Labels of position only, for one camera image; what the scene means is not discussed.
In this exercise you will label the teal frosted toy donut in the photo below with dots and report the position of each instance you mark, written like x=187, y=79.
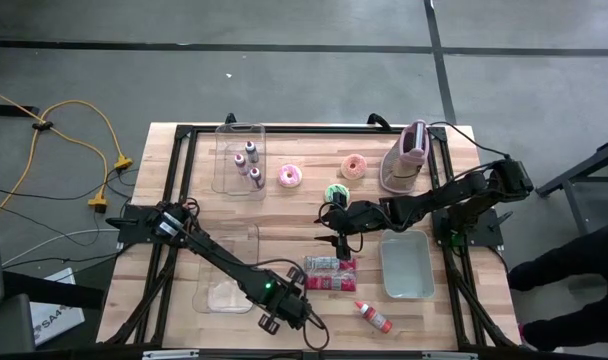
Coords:
x=330, y=190

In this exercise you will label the person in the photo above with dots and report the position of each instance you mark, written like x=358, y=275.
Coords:
x=574, y=260

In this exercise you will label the orange sprinkled toy donut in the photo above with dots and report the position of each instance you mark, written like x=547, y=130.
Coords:
x=346, y=170

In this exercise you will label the pink food colouring bottle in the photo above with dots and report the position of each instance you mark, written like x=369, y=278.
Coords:
x=240, y=163

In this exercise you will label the silver metal bracket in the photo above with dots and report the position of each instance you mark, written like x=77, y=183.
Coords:
x=449, y=355
x=171, y=354

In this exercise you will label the black table frame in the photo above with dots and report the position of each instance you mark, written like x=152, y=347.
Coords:
x=309, y=129

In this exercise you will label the black metal stand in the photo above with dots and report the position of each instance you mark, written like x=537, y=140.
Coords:
x=574, y=174

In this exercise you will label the black curved bracket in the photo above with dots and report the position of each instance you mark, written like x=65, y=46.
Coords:
x=379, y=120
x=230, y=118

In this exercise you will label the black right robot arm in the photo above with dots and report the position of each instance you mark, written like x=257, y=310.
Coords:
x=459, y=192

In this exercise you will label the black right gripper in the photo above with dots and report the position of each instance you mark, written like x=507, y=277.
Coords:
x=356, y=217

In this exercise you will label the clear plastic bin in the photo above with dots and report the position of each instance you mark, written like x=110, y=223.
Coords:
x=224, y=300
x=224, y=185

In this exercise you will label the red packet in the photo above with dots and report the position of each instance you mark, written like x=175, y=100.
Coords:
x=329, y=280

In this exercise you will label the pink frosted toy donut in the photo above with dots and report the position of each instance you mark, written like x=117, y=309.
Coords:
x=283, y=172

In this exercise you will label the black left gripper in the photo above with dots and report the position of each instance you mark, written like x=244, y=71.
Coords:
x=289, y=305

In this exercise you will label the white cardboard box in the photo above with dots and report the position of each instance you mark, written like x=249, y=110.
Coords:
x=59, y=320

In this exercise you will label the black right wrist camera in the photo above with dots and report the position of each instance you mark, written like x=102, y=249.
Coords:
x=339, y=198

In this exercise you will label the red colouring bottle pink cap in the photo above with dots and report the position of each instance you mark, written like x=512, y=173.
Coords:
x=376, y=320

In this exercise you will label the white plastic bin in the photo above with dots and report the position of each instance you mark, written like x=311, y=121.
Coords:
x=406, y=265

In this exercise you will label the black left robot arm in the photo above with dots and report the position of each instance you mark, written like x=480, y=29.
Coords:
x=219, y=255

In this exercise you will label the purple food colouring bottle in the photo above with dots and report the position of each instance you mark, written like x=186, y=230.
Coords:
x=251, y=150

